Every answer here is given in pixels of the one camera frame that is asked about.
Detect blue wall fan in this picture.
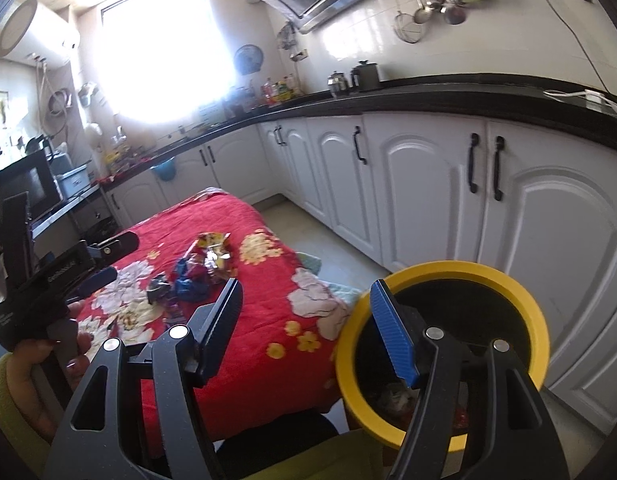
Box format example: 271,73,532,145
234,44,264,76

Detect wire mesh skimmer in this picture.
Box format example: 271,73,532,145
393,0,425,44

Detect black power cable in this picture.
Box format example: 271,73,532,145
535,0,615,94

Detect black countertop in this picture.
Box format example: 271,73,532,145
100,74,617,192

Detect yellow rimmed trash bin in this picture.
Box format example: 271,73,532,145
336,260,551,450

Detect purple candy wrapper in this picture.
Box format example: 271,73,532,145
146,273,186,328

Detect blue hanging bin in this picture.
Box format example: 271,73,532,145
150,157,177,182

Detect red floral tablecloth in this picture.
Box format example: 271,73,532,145
78,190,359,440

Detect blue plastic bag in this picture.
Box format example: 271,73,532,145
170,258,210,304

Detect condiment bottles group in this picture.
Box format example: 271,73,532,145
261,76,299,105

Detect white water heater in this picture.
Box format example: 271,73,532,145
0,0,81,70

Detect black microwave oven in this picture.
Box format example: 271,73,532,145
0,151,63,225

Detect dark round ladle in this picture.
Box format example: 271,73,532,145
441,0,467,25

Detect white lower cabinets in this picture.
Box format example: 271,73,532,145
107,113,617,432

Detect steel teapot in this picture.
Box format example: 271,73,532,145
327,70,350,99

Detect white charger cable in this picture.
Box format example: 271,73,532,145
543,88,617,118

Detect dark green enamel pot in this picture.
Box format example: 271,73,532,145
351,60,382,92

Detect left hand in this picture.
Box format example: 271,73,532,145
2,300,95,443

